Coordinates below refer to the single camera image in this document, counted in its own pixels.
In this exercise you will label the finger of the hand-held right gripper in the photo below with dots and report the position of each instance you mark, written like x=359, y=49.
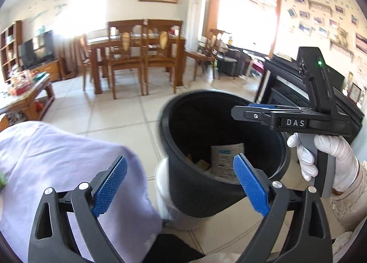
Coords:
x=249, y=114
x=261, y=105

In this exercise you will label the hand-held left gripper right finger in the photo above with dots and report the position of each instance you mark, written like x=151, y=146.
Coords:
x=251, y=185

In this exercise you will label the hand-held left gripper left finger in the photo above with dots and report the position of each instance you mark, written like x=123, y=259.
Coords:
x=110, y=185

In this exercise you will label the black trash bin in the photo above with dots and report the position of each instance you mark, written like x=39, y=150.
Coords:
x=189, y=182

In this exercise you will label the person's right forearm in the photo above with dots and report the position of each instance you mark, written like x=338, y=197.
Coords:
x=352, y=208

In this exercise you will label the person's right hand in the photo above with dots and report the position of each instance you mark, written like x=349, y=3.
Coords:
x=344, y=162

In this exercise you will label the small framed certificate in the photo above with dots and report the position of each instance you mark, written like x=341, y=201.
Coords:
x=355, y=91

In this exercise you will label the white paper packet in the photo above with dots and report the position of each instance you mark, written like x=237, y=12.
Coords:
x=223, y=162

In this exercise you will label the black sofa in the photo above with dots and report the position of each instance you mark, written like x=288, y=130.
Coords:
x=235, y=62

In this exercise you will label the tan wrapper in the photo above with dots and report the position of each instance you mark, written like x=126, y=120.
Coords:
x=202, y=164

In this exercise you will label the purple floral tablecloth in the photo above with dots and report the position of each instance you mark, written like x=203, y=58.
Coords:
x=57, y=159

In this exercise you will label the wooden dining chair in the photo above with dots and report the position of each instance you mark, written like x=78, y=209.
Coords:
x=163, y=56
x=200, y=53
x=84, y=56
x=126, y=59

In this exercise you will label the person's dark trousers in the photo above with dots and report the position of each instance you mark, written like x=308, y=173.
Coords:
x=172, y=248

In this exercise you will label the white standing air conditioner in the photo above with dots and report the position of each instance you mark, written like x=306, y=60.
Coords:
x=196, y=22

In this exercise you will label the green leafy scrap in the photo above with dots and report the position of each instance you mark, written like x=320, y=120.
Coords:
x=2, y=182

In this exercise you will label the wooden coffee table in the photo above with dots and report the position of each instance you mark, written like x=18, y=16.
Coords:
x=31, y=99

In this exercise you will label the wooden television stand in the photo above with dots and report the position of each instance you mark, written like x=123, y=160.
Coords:
x=48, y=69

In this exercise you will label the wooden dining table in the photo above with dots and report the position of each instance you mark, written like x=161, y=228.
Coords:
x=97, y=43

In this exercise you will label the flat screen television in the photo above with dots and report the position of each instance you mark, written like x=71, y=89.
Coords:
x=37, y=49

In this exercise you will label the wooden bookshelf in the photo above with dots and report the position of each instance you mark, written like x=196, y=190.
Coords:
x=18, y=39

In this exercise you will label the group of wall photos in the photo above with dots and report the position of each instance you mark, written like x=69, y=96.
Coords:
x=304, y=26

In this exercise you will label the wooden door frame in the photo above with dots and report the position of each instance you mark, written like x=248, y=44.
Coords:
x=213, y=8

